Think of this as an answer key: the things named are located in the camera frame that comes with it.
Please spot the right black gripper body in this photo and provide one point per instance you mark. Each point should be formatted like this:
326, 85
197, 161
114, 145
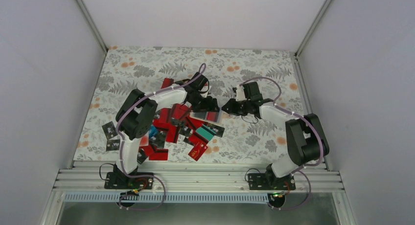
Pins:
241, 110

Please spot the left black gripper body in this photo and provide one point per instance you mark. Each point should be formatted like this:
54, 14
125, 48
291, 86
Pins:
198, 103

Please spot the red card black stripe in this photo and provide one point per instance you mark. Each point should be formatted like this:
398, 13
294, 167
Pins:
213, 116

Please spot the beige leather card holder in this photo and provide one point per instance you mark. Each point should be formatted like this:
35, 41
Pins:
202, 116

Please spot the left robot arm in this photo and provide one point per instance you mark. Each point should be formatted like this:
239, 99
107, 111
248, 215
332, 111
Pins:
136, 115

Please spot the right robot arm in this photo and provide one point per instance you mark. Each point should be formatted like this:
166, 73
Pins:
305, 138

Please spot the red card top left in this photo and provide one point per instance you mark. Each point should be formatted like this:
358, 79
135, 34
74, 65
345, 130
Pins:
167, 82

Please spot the black vip card upper right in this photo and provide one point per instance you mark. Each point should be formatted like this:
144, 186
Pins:
219, 131

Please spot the black vip card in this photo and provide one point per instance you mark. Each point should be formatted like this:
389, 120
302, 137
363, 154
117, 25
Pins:
219, 131
109, 130
112, 145

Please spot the teal card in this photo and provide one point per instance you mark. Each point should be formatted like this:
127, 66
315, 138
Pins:
205, 132

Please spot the blue card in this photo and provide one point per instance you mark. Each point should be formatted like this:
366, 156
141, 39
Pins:
153, 131

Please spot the red card bottom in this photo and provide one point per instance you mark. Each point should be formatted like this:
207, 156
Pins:
160, 156

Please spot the black vip card far left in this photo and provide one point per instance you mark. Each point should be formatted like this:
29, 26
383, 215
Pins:
109, 130

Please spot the black vip card left lower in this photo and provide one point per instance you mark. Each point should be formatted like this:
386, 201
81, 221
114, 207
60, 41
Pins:
112, 145

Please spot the floral table mat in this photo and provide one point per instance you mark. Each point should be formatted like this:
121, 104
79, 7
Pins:
246, 139

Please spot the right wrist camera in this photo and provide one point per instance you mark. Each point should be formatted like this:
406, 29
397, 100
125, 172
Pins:
239, 93

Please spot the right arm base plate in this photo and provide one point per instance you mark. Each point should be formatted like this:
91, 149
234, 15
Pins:
260, 181

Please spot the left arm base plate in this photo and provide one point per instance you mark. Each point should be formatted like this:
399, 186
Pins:
114, 181

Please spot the aluminium rail frame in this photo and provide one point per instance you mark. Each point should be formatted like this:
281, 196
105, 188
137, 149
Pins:
189, 182

